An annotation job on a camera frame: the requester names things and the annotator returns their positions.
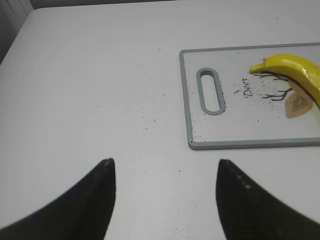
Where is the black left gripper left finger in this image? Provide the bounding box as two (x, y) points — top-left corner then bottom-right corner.
(0, 158), (116, 240)

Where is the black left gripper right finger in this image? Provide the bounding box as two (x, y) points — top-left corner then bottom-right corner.
(215, 159), (320, 240)

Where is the white grey-rimmed cutting board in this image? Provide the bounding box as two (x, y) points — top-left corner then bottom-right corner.
(179, 42), (320, 150)

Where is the yellow plastic banana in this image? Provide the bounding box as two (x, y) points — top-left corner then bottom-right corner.
(249, 54), (320, 104)

